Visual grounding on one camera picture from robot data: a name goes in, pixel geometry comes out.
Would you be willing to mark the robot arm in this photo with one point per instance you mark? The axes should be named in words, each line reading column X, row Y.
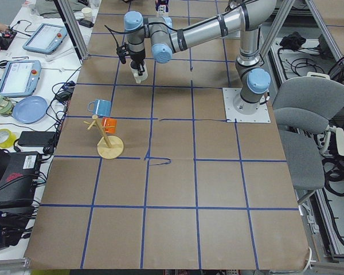
column 244, row 16

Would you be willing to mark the grey office chair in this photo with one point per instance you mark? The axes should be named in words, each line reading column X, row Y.
column 307, row 103

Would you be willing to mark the blue white milk carton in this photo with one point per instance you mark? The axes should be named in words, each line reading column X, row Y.
column 162, row 8

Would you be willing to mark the wooden mug tree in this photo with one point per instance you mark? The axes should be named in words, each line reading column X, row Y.
column 109, row 146

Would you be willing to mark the green tape rolls stack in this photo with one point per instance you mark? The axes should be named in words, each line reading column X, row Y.
column 6, row 106

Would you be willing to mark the black power adapter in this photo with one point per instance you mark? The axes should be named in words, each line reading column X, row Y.
column 35, row 138

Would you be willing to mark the aluminium frame post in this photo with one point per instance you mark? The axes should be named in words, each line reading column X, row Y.
column 64, row 9

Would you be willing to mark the blue mug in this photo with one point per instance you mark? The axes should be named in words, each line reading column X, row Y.
column 100, row 107

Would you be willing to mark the white paper cup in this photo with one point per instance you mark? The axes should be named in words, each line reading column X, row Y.
column 87, row 13

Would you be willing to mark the blue plate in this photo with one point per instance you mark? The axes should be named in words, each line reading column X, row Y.
column 30, row 110

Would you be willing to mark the white mug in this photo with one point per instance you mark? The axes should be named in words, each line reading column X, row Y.
column 134, row 71

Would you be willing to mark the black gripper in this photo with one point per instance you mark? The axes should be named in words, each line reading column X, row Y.
column 137, row 58

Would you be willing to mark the yellow tape roll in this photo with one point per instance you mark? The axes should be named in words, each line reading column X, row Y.
column 7, row 138

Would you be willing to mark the teach pendant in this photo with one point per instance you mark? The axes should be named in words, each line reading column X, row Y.
column 46, row 39
column 20, row 78

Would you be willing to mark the orange mug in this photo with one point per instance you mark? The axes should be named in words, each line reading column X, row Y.
column 109, row 125

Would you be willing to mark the lower teach pendant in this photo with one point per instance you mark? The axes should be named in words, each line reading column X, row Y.
column 20, row 78

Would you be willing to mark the upper teach pendant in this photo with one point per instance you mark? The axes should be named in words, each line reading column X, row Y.
column 46, row 39

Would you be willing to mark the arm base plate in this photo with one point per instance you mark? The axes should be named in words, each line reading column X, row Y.
column 239, row 111

